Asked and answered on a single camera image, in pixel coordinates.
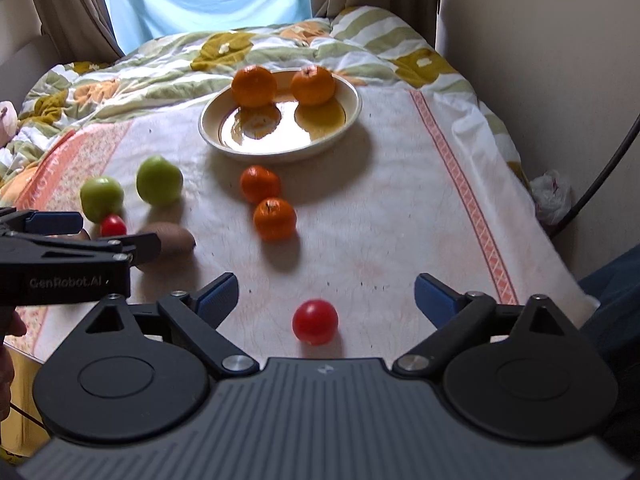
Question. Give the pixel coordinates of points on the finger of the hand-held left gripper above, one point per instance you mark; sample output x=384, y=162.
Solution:
x=142, y=247
x=55, y=221

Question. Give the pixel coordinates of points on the green apple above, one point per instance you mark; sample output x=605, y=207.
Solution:
x=101, y=197
x=159, y=181

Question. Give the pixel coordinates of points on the floral striped quilt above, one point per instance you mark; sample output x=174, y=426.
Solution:
x=150, y=70

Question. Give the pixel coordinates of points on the dark blue cloth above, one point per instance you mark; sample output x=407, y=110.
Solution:
x=617, y=300

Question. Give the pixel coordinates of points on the large orange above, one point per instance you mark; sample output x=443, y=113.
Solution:
x=254, y=86
x=312, y=86

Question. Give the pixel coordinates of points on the brown kiwi green sticker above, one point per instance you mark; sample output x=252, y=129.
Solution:
x=83, y=235

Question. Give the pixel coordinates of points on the pink soft toy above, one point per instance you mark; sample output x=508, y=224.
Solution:
x=6, y=122

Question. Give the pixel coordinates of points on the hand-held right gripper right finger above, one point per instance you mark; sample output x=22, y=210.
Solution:
x=435, y=300

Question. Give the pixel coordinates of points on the red apple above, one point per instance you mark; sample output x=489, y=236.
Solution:
x=114, y=226

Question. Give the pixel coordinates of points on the person's left hand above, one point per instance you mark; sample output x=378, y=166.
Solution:
x=12, y=325

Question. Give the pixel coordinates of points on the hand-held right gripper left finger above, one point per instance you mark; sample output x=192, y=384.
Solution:
x=217, y=297

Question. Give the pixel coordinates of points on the white plastic bag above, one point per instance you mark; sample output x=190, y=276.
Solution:
x=550, y=197

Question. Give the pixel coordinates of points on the cream ceramic bowl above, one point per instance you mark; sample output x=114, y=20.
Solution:
x=280, y=132

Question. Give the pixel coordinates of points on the small mandarin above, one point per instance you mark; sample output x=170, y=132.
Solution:
x=260, y=185
x=274, y=220

